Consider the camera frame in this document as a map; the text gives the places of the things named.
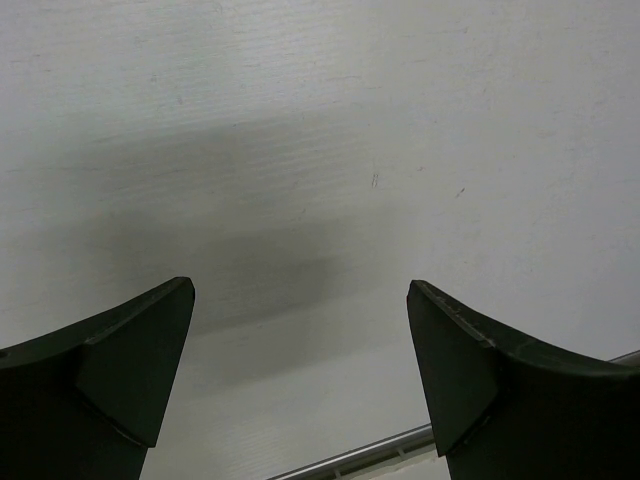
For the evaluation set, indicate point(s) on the aluminium table edge rail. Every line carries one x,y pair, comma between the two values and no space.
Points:
360,455

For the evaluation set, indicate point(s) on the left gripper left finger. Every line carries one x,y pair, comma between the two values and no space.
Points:
87,401

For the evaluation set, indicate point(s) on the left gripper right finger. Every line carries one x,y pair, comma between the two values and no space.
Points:
440,322

